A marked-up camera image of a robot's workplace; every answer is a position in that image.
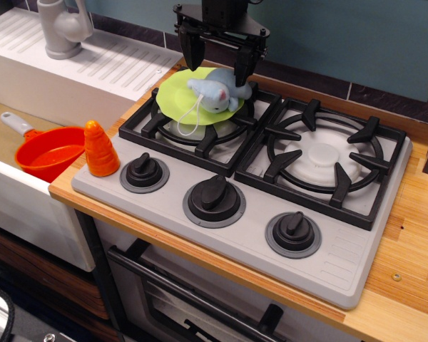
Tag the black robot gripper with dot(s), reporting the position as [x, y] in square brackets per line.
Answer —
[219, 17]

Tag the blue plush toy animal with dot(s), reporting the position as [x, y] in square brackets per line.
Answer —
[217, 92]

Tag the lime green plate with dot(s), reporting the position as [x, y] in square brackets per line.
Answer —
[179, 103]

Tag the black left burner grate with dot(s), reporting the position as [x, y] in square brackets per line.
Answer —
[217, 147]

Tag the black burner grate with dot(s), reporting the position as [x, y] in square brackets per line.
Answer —
[344, 167]
[217, 147]

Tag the white toy sink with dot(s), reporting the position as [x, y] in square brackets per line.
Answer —
[100, 83]

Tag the black left stove knob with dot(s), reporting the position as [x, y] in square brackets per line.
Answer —
[144, 174]

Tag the black stove knob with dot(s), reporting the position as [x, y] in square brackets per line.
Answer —
[293, 235]
[144, 174]
[214, 203]

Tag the black middle stove knob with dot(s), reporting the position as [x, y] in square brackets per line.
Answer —
[214, 203]

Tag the grey toy faucet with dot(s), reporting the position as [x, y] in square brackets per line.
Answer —
[64, 31]

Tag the grey toy stove top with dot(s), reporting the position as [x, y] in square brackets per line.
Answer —
[336, 272]

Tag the orange plastic carrot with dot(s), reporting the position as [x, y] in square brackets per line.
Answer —
[101, 157]

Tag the black right burner grate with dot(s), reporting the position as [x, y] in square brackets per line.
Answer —
[344, 167]

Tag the black right stove knob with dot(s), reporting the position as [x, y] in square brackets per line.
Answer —
[293, 235]

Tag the toy oven door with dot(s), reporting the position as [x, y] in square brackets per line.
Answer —
[176, 300]

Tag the teal wall cabinet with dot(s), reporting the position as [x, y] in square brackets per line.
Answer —
[378, 44]

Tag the orange pot with grey handle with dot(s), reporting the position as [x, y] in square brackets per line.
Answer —
[45, 154]

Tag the black oven door handle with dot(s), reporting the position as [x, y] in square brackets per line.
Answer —
[130, 260]

